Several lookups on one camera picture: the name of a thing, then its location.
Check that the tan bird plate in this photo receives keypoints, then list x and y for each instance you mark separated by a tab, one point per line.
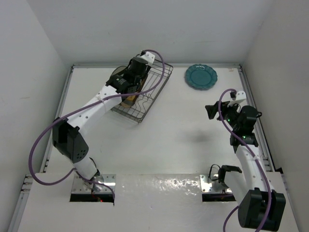
125	102

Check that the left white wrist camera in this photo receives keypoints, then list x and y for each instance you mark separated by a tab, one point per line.
148	57

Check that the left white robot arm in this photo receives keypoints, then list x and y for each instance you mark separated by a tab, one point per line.
69	134

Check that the black wire dish rack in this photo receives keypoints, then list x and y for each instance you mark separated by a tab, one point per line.
158	76

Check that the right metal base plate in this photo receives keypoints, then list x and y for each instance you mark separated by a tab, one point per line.
210	185

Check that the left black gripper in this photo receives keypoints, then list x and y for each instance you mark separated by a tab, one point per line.
141	77

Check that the metal base plate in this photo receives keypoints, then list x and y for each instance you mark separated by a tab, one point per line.
210	185
103	185

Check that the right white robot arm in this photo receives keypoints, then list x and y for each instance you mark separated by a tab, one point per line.
260	207

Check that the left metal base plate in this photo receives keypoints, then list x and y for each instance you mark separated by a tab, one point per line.
103	185

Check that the teal scalloped plate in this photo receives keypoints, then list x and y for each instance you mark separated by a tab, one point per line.
201	77

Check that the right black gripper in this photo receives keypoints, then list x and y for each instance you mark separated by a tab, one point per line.
212	109

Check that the beige tree pattern plate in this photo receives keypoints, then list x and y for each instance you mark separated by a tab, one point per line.
118	71

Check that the black square amber plate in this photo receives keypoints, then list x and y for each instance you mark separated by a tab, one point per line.
142	82

